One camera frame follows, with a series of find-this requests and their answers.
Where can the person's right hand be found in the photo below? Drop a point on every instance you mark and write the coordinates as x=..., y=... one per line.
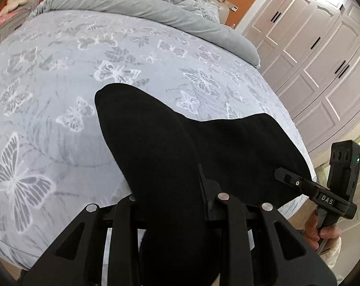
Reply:
x=312, y=228

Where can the black pants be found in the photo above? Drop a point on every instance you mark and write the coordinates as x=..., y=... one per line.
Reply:
x=174, y=161

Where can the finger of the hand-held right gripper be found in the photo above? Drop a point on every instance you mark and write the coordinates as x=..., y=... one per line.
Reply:
x=293, y=181

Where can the white wall switch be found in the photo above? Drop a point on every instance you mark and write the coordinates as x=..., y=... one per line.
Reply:
x=234, y=8

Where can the white panelled wardrobe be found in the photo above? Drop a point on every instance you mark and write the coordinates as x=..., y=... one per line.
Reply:
x=311, y=50

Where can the grey duvet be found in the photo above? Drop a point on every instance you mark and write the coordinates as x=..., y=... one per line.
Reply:
x=132, y=3

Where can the white flower-shaped cushion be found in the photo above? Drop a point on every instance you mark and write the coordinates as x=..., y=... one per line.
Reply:
x=16, y=0

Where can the butterfly print bedspread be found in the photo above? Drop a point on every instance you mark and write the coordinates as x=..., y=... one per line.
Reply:
x=78, y=80

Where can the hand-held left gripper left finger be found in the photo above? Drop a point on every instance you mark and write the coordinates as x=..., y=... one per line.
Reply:
x=124, y=217

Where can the butterfly print pillow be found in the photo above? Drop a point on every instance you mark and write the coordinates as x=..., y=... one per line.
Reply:
x=191, y=4

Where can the grey bedside cabinet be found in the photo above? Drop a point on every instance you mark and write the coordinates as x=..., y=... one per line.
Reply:
x=1, y=40

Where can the pink cloth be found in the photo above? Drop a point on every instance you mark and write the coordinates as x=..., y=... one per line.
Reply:
x=4, y=20

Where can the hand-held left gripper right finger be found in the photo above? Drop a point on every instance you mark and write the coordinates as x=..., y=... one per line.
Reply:
x=210, y=196

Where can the person's right forearm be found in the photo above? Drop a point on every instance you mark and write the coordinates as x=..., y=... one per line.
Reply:
x=334, y=253

